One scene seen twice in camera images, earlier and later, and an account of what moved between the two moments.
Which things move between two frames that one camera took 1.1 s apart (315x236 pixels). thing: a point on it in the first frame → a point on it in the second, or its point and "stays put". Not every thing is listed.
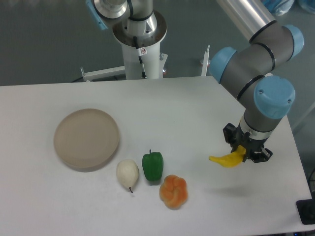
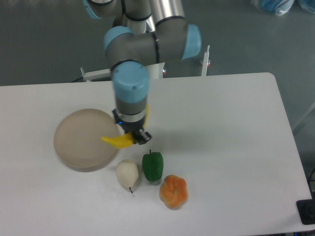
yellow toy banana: (232, 160) → (126, 139)
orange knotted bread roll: (173, 192) stays put
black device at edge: (306, 210) stays put
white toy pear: (127, 172) stays put
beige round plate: (85, 140) stays put
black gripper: (253, 147) → (140, 136)
